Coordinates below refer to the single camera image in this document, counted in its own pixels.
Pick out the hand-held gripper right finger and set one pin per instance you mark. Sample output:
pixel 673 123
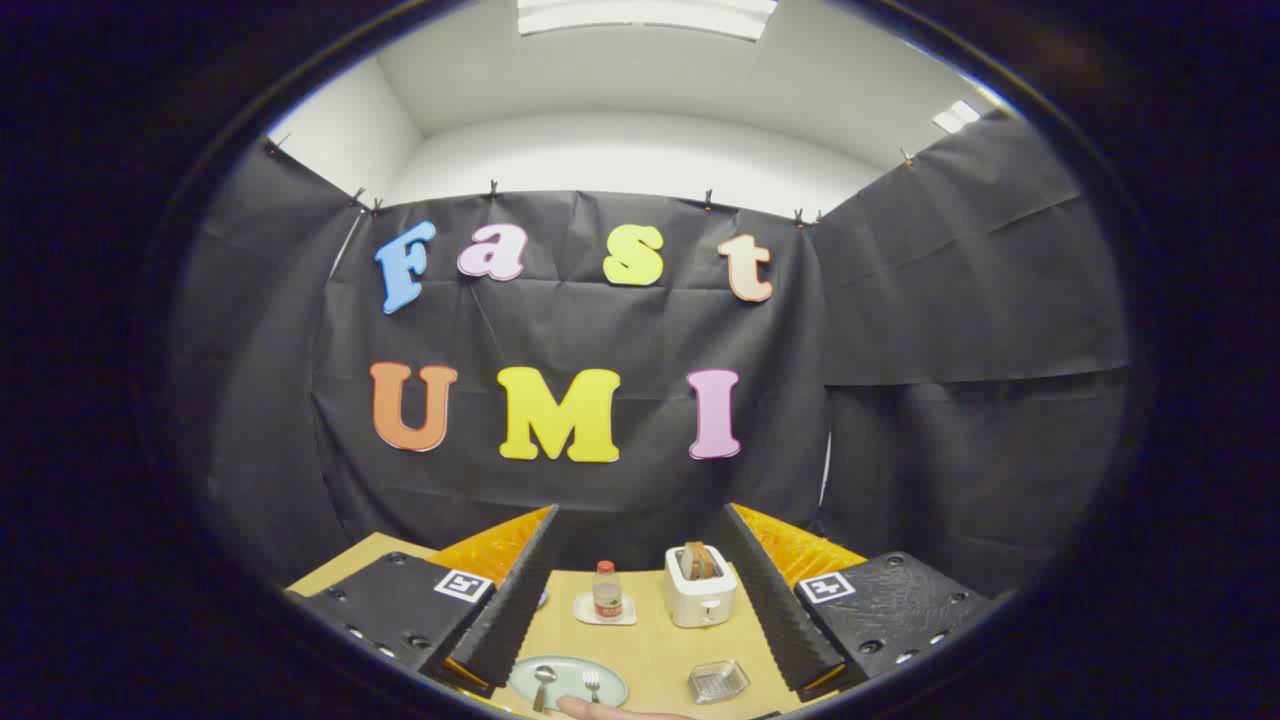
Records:
pixel 770 600

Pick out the brown toast slice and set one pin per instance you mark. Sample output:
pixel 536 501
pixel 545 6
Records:
pixel 690 562
pixel 707 560

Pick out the metal spoon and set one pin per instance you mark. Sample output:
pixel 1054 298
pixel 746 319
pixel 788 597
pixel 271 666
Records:
pixel 543 678

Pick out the clear ribbed container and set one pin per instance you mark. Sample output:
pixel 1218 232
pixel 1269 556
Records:
pixel 718 682

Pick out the small ceiling light panel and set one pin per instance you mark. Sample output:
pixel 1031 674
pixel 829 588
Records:
pixel 955 117

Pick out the clear water bottle red cap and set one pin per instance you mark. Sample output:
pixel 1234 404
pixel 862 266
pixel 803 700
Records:
pixel 607 595

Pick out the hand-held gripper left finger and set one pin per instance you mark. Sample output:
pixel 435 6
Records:
pixel 520 590

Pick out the metal fork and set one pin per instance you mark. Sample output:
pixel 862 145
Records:
pixel 592 684

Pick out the white toaster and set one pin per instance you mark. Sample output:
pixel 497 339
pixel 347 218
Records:
pixel 700 600

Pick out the pale green plate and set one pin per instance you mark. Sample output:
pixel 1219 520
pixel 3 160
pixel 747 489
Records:
pixel 610 690

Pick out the white square coaster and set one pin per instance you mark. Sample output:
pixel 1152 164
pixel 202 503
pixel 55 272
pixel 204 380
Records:
pixel 583 612

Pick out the large ceiling light panel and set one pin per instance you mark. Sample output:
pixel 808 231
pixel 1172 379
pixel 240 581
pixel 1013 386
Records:
pixel 640 15

